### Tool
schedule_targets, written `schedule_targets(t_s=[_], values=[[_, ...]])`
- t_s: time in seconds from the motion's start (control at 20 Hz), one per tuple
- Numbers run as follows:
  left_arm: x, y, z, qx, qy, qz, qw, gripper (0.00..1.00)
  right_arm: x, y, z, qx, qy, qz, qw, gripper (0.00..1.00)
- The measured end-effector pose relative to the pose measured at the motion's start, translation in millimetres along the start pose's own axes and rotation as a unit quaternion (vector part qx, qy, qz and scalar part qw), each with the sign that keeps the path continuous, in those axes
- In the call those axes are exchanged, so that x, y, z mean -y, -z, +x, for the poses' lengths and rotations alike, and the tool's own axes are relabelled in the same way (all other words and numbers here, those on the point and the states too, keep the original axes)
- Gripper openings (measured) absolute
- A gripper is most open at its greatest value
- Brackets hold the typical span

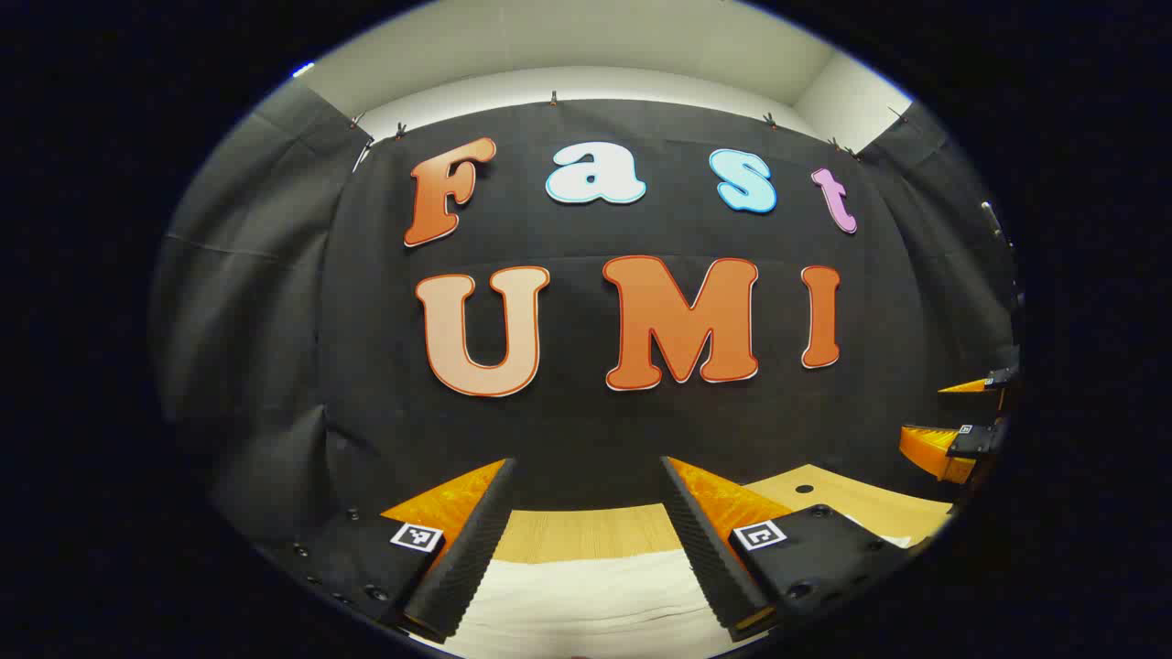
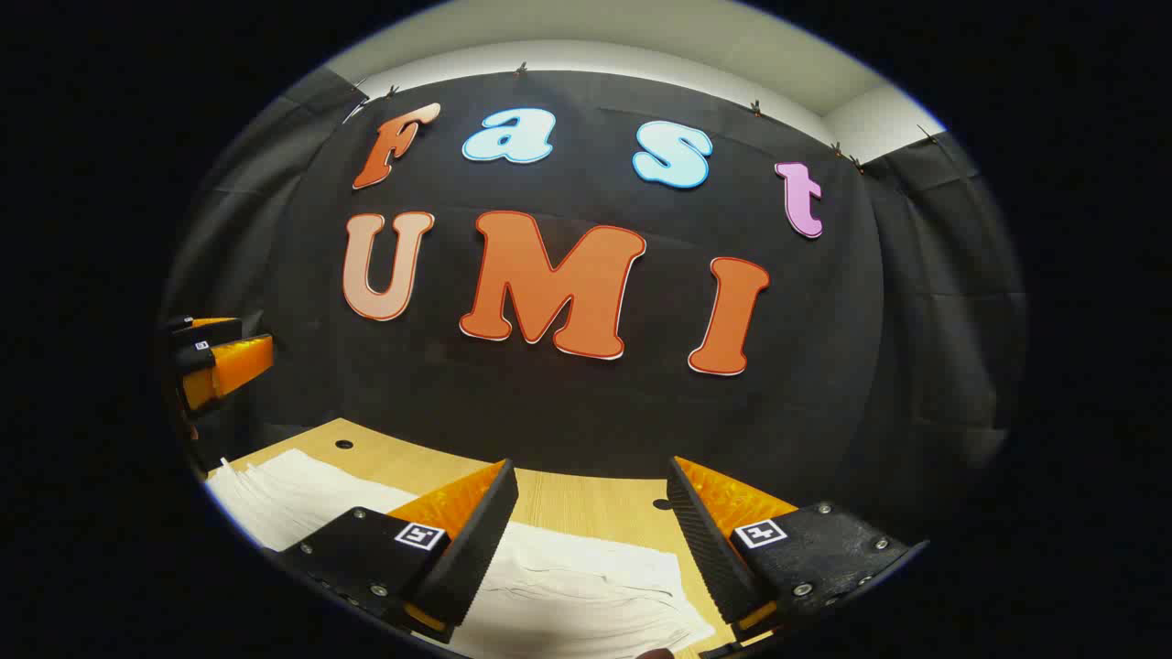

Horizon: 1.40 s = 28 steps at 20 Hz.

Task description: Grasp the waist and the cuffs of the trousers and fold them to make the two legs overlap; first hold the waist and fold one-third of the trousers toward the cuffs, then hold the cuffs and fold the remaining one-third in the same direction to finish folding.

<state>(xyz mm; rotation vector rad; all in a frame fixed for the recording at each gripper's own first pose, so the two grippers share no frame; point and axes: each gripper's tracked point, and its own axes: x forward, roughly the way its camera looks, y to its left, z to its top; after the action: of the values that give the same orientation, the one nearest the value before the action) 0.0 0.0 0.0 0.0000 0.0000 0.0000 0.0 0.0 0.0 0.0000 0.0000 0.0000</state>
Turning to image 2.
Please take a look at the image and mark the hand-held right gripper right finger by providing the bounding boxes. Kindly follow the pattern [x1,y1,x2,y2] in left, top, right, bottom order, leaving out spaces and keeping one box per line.
[666,456,930,632]

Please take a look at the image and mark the white jeans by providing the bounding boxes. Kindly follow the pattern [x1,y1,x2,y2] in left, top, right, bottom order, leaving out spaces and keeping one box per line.
[203,448,717,659]

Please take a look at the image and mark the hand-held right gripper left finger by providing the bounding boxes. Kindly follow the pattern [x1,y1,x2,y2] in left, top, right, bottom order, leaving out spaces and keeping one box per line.
[277,459,519,644]

